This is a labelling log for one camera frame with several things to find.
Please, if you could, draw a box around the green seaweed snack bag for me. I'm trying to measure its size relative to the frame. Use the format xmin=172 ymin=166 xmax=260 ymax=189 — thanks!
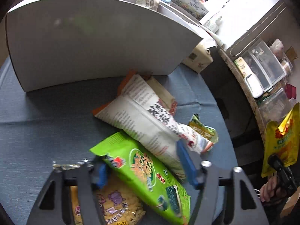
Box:
xmin=90 ymin=132 xmax=190 ymax=224

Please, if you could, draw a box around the yellow snack pouch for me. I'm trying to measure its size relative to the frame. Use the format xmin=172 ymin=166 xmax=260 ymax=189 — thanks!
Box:
xmin=261 ymin=103 xmax=299 ymax=178

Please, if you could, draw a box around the white red-print snack bag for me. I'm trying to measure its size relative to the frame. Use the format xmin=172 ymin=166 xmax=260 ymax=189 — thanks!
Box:
xmin=93 ymin=72 xmax=213 ymax=179

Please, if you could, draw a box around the person's right hand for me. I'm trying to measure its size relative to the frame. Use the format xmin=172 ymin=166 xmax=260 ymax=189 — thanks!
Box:
xmin=260 ymin=175 xmax=286 ymax=202

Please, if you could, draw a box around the yellow purple-print snack bag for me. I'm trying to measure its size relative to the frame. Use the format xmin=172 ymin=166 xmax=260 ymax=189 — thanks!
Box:
xmin=52 ymin=161 xmax=146 ymax=224

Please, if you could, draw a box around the small green snack packet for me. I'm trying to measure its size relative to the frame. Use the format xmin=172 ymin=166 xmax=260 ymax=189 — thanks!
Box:
xmin=188 ymin=114 xmax=219 ymax=144

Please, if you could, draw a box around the brown paper snack packet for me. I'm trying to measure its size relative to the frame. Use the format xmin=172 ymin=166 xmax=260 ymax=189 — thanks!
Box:
xmin=146 ymin=77 xmax=177 ymax=116

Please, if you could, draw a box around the clear storage bin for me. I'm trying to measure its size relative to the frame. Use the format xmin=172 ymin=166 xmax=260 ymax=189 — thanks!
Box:
xmin=259 ymin=88 xmax=292 ymax=125

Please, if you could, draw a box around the white small mirror case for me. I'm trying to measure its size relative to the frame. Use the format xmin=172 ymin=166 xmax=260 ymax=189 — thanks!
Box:
xmin=244 ymin=74 xmax=263 ymax=99

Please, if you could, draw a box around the beige tissue pack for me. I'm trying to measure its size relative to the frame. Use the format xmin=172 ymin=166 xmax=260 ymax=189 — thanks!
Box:
xmin=182 ymin=43 xmax=214 ymax=73

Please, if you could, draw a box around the green-white carton on shelf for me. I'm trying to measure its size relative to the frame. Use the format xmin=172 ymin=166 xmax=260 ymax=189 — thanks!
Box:
xmin=234 ymin=57 xmax=253 ymax=79

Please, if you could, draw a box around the clear plastic drawer unit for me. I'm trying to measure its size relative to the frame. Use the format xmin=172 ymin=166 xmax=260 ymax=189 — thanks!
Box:
xmin=241 ymin=39 xmax=287 ymax=92

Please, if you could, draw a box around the white cardboard snack box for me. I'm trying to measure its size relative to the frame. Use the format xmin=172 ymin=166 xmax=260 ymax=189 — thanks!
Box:
xmin=6 ymin=0 xmax=207 ymax=92

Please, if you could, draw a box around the white bottle on sill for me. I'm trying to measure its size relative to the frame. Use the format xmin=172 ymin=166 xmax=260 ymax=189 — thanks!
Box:
xmin=204 ymin=16 xmax=222 ymax=33

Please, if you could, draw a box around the blue printed tissue box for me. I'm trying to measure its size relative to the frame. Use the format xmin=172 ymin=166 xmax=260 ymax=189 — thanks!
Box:
xmin=168 ymin=0 xmax=209 ymax=21

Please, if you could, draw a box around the beige tall biscuit bag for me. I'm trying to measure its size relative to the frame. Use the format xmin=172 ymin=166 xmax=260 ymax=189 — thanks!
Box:
xmin=135 ymin=0 xmax=160 ymax=11

